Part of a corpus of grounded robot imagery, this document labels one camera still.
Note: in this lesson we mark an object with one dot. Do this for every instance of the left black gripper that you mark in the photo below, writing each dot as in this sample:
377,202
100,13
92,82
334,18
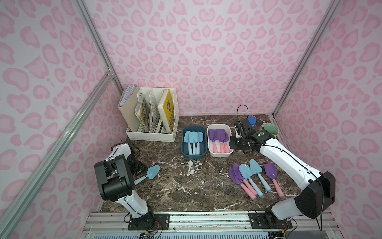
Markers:
139,170

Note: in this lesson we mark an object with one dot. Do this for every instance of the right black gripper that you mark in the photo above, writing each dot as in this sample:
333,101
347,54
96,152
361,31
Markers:
239,143

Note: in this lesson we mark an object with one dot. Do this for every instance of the white storage box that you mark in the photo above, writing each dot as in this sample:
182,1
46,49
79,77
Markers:
210,146

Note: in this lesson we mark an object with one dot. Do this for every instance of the purple square shovel pink handle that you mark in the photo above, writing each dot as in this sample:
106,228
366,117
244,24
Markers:
212,137

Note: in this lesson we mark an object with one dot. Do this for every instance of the teal heart shovel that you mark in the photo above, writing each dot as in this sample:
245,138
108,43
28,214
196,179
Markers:
200,139

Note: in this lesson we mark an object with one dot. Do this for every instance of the dark teal storage box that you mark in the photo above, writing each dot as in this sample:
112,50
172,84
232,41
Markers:
203,145

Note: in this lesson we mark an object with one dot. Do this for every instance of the teal round shovel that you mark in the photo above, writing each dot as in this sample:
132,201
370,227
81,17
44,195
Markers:
186,140
193,138

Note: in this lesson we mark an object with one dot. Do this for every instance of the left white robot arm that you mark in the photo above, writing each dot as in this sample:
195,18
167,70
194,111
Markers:
115,180

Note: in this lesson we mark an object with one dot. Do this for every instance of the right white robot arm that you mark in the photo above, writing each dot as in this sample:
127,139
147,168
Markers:
317,189

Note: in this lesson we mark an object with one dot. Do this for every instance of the blue lid pen tube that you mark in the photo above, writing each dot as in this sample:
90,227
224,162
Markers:
252,120

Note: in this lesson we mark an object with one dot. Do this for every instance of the green cup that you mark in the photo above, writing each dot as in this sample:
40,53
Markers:
271,128

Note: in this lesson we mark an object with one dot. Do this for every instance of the teal pointed shovel far right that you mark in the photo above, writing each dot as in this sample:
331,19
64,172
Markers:
257,169

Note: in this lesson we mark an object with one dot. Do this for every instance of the purple shovel far right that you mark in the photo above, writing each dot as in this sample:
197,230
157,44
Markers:
271,172

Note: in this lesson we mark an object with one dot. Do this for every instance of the illustrated picture book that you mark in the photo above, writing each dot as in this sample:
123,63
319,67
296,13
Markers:
142,112

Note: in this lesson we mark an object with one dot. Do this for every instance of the white file organizer rack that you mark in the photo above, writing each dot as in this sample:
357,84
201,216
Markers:
157,130

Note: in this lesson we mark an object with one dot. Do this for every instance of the beige folder with papers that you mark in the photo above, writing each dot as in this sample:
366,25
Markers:
127,105

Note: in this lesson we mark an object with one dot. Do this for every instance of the yellow book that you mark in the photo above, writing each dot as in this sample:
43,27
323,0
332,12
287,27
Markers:
166,110

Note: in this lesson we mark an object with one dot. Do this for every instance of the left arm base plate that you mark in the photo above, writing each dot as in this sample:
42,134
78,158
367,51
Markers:
155,221

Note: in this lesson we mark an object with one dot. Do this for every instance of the aluminium front rail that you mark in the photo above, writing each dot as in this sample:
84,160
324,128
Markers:
211,225

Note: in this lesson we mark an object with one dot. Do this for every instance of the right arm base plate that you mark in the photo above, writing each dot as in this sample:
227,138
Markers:
265,221

